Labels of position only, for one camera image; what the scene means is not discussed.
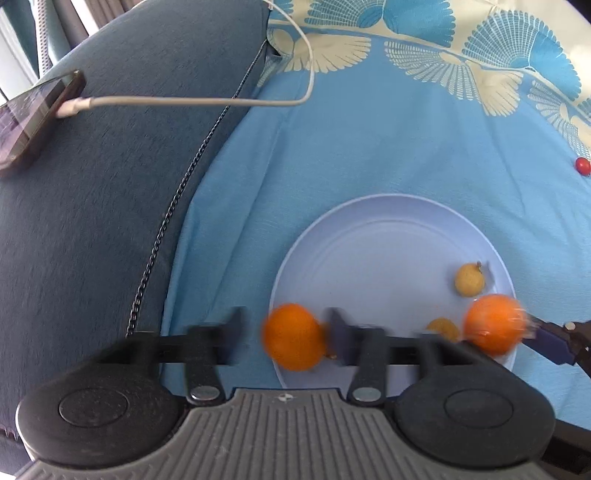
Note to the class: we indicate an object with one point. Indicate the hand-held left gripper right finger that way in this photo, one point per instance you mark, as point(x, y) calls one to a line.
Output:
point(339, 334)

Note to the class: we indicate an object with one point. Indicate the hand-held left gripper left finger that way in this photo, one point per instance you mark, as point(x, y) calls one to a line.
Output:
point(234, 334)

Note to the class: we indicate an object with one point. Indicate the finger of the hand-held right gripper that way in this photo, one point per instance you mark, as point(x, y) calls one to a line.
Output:
point(551, 339)

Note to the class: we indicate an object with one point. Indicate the small orange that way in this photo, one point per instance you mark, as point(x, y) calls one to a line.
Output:
point(293, 337)

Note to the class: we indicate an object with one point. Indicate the plastic-wrapped orange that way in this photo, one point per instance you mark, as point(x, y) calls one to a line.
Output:
point(494, 323)

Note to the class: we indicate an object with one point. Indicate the pale lavender plate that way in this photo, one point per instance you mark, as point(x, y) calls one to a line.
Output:
point(392, 258)

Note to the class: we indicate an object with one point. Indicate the tan longan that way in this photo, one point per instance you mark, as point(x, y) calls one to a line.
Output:
point(444, 328)
point(470, 280)

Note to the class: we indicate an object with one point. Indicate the dark blue sofa cushion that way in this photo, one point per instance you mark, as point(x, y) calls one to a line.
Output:
point(115, 207)

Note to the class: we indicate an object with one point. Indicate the red cherry tomato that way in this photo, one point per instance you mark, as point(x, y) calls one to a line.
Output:
point(582, 165)

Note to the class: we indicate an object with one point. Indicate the blue fan-patterned bedsheet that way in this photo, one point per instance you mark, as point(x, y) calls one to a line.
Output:
point(369, 152)

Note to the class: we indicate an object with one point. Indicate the black smartphone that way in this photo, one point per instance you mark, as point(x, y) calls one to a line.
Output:
point(32, 120)

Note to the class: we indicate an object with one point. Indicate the grey curtain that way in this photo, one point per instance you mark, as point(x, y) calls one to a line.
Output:
point(87, 18)

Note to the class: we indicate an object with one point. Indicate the white window frame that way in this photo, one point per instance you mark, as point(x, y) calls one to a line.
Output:
point(14, 50)

